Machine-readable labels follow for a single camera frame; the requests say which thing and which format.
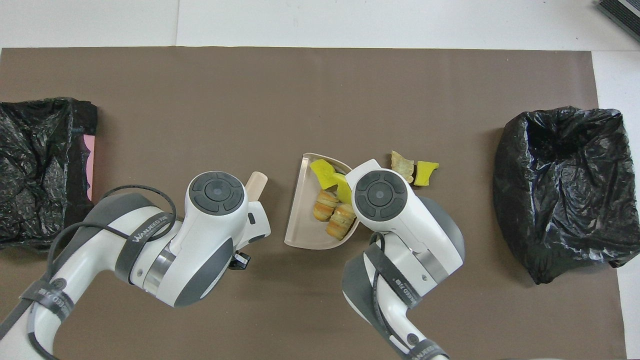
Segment beige plastic dustpan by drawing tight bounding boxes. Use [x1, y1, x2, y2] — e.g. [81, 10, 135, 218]
[284, 152, 361, 251]

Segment yellow green-backed sponge piece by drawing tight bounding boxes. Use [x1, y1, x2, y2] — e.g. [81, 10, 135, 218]
[332, 172, 354, 204]

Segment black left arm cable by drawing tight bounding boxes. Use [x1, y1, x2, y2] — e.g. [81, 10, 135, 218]
[0, 184, 179, 360]

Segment orange white striped sponge piece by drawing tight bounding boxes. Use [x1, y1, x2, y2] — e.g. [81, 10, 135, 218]
[313, 189, 341, 222]

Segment black plastic trash bag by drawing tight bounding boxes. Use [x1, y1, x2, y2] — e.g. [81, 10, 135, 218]
[492, 105, 640, 285]
[0, 96, 99, 251]

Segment pale ridged sponge piece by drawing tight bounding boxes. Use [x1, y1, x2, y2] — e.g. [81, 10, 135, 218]
[390, 150, 416, 185]

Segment large pale sponge chunk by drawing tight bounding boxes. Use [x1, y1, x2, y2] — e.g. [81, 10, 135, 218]
[326, 202, 357, 241]

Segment pink plastic bin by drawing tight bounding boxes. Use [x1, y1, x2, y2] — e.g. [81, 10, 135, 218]
[82, 134, 96, 202]

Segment black ribbed device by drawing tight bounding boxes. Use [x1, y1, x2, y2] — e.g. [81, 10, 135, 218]
[596, 0, 640, 43]

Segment beige hand brush black bristles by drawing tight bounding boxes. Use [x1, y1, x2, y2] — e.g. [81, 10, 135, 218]
[244, 171, 269, 202]

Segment brown paper table mat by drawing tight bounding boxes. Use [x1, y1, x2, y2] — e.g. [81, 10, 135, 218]
[0, 46, 628, 360]

